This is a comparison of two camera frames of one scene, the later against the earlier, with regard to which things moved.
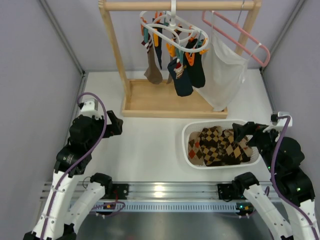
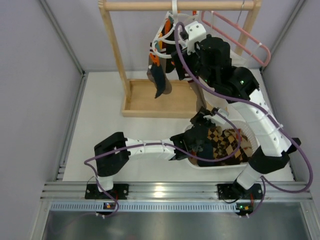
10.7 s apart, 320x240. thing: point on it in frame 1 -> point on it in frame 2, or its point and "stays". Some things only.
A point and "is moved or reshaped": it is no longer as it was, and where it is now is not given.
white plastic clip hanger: x=170 y=28 is moved or reshaped
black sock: x=158 y=49 -> x=171 y=41
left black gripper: x=110 y=125 -> x=198 y=144
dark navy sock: x=193 y=64 is moved or reshaped
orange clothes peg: x=155 y=38 -> x=155 y=59
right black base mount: x=227 y=192 stays
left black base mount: x=122 y=191 stays
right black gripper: x=251 y=131 -> x=181 y=66
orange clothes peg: x=171 y=49 -> x=168 y=26
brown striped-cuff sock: x=153 y=74 -> x=200 y=101
